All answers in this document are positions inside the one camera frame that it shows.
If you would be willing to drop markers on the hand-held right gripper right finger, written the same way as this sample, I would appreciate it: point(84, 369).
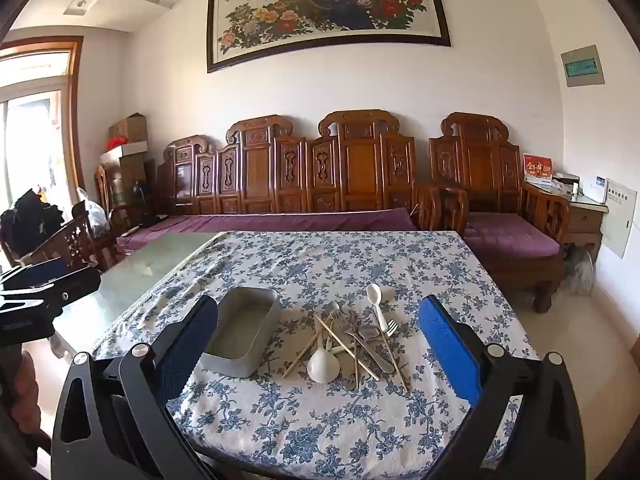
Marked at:
point(450, 345)

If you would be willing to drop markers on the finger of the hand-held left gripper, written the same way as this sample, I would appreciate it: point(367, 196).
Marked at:
point(45, 271)
point(70, 287)

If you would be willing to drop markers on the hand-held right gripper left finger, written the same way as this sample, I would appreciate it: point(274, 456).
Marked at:
point(187, 345)

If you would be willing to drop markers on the grey utensil box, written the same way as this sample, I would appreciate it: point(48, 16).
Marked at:
point(235, 365)

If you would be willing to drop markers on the wooden chopstick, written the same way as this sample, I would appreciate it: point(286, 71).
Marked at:
point(345, 345)
point(356, 367)
point(396, 362)
point(305, 351)

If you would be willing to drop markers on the metal spoon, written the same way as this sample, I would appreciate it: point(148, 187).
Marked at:
point(368, 332)

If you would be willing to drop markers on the metal fork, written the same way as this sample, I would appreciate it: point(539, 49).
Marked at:
point(335, 308)

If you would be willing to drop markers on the white soup spoon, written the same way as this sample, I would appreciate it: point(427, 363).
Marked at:
point(322, 367)

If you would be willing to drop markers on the person's left hand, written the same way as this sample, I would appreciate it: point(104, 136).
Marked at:
point(29, 385)

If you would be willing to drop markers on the wooden chair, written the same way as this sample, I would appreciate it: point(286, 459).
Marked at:
point(70, 242)

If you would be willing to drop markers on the black bag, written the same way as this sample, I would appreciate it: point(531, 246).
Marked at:
point(30, 220)

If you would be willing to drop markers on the clear plastic bag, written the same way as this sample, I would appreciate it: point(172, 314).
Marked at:
point(92, 212)

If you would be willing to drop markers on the small black fan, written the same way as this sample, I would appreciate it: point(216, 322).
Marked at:
point(142, 200)

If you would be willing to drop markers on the purple armchair cushion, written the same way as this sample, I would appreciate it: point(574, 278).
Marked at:
point(510, 237)

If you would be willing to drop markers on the white flat box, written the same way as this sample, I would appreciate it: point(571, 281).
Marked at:
point(127, 152)

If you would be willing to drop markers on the blue floral tablecloth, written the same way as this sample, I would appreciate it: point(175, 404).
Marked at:
point(325, 425)

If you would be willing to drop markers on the grey fuzzy round object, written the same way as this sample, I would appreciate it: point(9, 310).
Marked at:
point(580, 270)

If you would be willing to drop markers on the purple sofa cushion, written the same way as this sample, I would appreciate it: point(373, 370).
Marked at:
point(280, 222)

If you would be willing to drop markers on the brown cardboard box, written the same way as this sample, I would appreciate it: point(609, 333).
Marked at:
point(130, 127)

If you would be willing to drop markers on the wooden side table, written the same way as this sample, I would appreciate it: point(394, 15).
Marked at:
point(585, 222)

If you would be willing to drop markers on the carved wooden sofa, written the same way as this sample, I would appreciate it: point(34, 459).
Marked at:
point(260, 175)

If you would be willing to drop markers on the carved wooden armchair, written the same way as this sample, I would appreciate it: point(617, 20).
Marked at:
point(480, 160)

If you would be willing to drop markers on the red card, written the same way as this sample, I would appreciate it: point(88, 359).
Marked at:
point(537, 166)

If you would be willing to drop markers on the framed peacock painting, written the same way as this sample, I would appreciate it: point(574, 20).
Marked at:
point(320, 5)

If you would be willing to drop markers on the wooden window frame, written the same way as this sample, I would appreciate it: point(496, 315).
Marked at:
point(75, 110)

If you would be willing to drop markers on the white wall panel door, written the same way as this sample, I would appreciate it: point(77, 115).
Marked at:
point(620, 220)

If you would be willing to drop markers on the grey wall box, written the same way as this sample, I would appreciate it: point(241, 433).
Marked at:
point(582, 66)

